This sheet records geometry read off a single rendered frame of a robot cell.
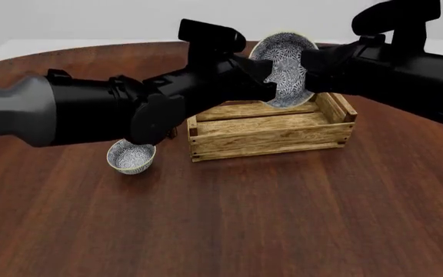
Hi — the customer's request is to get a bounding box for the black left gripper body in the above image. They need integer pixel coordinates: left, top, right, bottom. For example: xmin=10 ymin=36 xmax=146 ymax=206
xmin=208 ymin=55 xmax=246 ymax=103

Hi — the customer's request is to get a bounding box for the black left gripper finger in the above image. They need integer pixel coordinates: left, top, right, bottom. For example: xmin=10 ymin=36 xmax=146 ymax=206
xmin=233 ymin=55 xmax=274 ymax=83
xmin=236 ymin=78 xmax=277 ymax=102

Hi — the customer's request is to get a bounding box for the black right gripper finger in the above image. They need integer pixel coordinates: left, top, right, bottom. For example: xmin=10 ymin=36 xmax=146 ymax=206
xmin=300 ymin=45 xmax=351 ymax=71
xmin=305 ymin=67 xmax=346 ymax=95

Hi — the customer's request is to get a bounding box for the wooden slat tray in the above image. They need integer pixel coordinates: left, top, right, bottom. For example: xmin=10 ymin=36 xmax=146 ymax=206
xmin=186 ymin=92 xmax=358 ymax=163

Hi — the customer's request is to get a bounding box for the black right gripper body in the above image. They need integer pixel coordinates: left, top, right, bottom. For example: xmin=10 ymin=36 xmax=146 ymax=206
xmin=338 ymin=38 xmax=386 ymax=97

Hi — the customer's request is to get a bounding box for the large blue patterned bowl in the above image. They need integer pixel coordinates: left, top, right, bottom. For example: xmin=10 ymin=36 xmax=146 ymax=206
xmin=248 ymin=32 xmax=320 ymax=109

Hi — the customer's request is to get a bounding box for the small blue patterned bowl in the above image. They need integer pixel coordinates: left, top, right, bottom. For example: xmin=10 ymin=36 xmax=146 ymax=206
xmin=106 ymin=138 xmax=157 ymax=175

